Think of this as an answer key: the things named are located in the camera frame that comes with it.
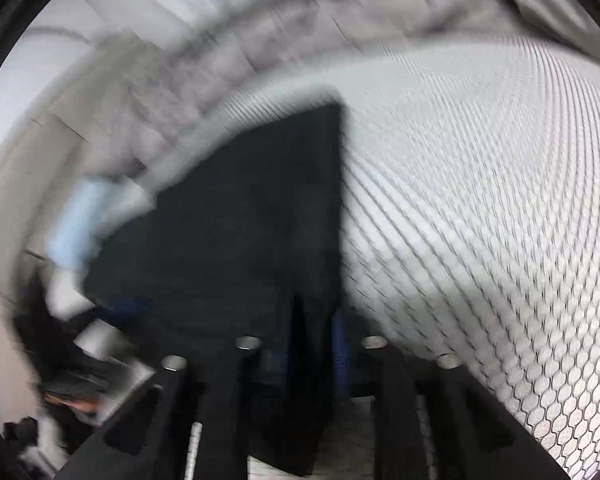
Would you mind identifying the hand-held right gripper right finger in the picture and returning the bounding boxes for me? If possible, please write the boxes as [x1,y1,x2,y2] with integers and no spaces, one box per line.
[331,311,571,480]

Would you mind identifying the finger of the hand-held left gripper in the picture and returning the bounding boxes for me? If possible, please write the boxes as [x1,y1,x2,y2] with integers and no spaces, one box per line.
[95,296,153,330]

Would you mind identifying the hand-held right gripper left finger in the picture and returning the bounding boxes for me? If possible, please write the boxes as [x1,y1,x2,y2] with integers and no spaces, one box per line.
[55,336,293,480]

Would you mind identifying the black pants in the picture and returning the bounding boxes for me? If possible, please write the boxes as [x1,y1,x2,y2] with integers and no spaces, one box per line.
[82,100,352,476]

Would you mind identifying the light blue bed sheet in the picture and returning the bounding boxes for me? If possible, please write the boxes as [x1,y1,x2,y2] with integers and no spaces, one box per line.
[46,176,127,267]

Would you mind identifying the white honeycomb mattress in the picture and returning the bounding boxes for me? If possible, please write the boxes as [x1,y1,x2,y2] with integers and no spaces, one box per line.
[145,35,600,480]

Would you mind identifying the grey quilted duvet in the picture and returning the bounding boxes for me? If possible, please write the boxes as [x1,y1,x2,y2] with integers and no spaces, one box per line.
[95,0,600,186]

